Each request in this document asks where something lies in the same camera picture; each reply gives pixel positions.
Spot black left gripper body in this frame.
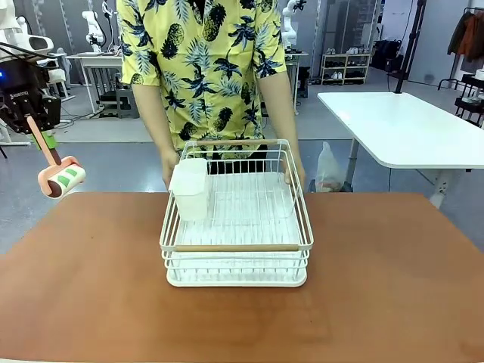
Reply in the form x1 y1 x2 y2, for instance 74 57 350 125
0 60 45 111

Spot pink lint roller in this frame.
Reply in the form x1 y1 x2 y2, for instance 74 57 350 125
26 115 87 200

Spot white wire dish rack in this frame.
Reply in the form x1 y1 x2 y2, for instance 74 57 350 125
159 138 315 281

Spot person's left forearm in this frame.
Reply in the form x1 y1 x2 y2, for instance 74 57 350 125
258 70 300 160

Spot person's right forearm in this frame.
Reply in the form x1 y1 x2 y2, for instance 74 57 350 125
131 82 179 160

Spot person's right hand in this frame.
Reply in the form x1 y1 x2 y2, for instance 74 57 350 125
160 148 183 191

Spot person's left hand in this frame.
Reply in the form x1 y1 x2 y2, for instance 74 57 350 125
282 150 307 187

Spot white background workbench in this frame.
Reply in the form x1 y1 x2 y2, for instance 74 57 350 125
66 51 128 116

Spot grey plastic stool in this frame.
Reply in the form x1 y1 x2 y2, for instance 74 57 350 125
114 88 141 119

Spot white plastic utensil cup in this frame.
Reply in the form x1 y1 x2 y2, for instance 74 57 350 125
168 158 209 222

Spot person in yellow shirt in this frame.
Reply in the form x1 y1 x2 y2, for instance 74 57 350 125
115 0 288 153

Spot black trousers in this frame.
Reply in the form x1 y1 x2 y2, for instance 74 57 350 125
206 145 281 175

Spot white drip tray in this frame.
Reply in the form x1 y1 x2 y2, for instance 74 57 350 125
166 172 308 288

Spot translucent plastic bag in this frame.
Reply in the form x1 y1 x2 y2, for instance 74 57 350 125
315 141 346 192

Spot white shoe shelf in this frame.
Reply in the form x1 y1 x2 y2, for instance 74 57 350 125
321 52 372 86

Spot black luggage bags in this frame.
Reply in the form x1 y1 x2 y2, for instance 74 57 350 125
371 38 405 73

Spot large white table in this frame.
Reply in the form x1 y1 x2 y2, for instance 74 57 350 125
317 91 484 209

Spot black tripod stand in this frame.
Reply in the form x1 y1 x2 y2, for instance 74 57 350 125
394 0 429 95

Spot black trolley cart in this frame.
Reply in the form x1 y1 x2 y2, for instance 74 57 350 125
437 69 484 128

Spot hanging brown clothes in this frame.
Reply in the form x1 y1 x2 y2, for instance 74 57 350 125
447 6 484 64

